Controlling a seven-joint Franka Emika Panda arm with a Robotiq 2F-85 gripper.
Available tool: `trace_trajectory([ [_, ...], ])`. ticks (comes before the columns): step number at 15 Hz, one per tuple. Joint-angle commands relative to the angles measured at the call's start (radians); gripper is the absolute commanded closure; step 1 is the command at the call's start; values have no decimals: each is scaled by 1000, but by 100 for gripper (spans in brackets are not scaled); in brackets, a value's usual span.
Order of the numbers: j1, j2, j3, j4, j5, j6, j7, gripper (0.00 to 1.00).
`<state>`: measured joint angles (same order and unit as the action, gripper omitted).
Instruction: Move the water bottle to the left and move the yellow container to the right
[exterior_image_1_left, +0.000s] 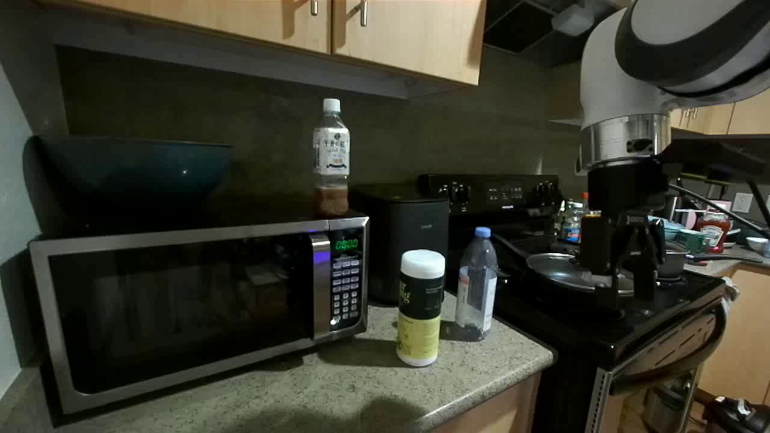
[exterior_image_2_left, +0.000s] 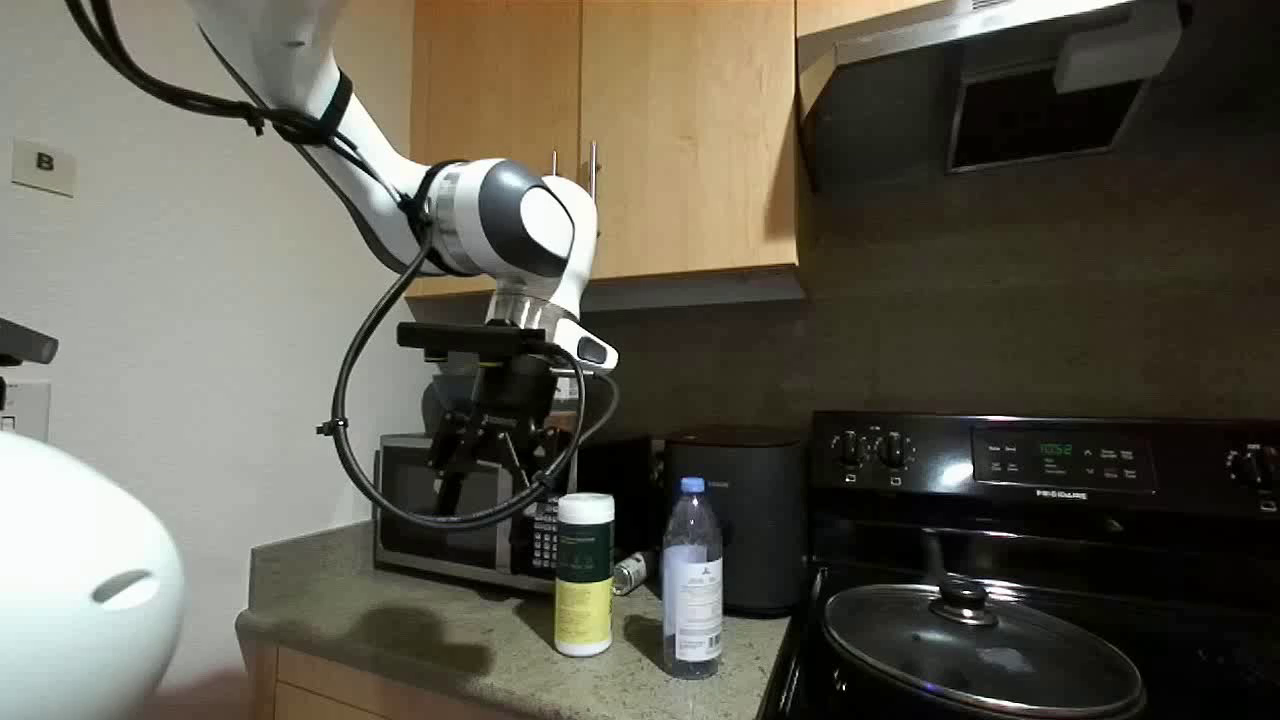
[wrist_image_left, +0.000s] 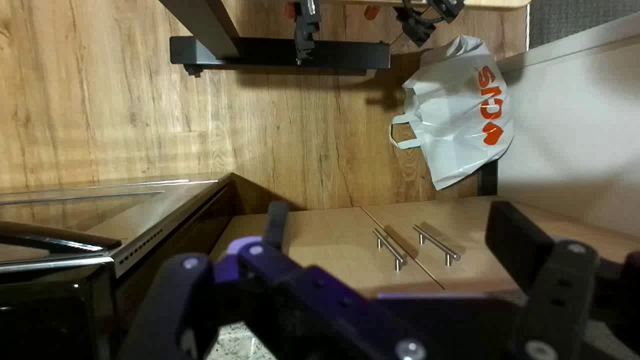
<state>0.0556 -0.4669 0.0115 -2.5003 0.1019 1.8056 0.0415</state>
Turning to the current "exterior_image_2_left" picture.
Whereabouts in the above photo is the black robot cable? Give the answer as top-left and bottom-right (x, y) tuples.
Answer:
(62, 0), (623, 537)

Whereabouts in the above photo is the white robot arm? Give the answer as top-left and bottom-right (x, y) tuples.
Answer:
(0, 0), (621, 720)

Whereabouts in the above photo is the black electric stove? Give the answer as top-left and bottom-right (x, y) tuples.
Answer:
(761, 412), (1280, 720)

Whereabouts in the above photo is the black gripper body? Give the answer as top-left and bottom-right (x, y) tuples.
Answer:
(396, 319), (570, 460)

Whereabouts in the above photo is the white wall outlet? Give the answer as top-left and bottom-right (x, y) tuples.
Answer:
(13, 141), (76, 195)

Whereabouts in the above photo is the stainless steel microwave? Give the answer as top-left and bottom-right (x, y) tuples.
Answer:
(374, 436), (555, 592)

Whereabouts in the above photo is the clear water bottle blue cap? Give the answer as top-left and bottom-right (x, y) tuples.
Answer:
(661, 477), (725, 675)

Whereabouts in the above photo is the black pan with glass lid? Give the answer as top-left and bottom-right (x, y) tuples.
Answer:
(822, 579), (1149, 720)

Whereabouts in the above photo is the black air fryer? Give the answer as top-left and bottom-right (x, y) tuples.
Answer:
(666, 428), (808, 615)

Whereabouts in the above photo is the yellow green container white lid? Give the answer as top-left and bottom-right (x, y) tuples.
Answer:
(552, 492), (617, 655)

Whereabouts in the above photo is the steel range hood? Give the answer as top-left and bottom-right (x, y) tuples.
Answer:
(797, 0), (1189, 194)

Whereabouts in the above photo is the wooden upper cabinet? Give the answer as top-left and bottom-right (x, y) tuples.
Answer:
(413, 0), (927, 313)

